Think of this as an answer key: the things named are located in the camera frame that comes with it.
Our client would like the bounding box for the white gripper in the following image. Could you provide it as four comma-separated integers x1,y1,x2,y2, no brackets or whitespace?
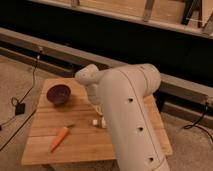
86,84,103,116

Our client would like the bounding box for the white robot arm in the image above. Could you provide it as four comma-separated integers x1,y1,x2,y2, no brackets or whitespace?
75,64,170,171

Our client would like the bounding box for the white bottle with label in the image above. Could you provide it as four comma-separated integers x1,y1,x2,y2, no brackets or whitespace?
92,117,107,129

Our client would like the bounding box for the orange toy carrot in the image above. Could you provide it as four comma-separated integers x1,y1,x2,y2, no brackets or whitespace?
50,125,73,152

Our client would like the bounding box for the maroon bowl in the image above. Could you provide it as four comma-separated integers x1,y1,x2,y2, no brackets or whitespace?
46,84,71,105

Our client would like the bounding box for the black power adapter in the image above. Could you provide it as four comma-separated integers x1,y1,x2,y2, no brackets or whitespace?
15,103,25,115

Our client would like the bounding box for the black cable on floor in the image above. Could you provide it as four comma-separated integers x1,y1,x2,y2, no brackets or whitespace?
0,54,41,152

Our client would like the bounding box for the black cable at right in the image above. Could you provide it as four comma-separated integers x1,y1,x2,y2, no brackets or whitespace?
183,102,213,143

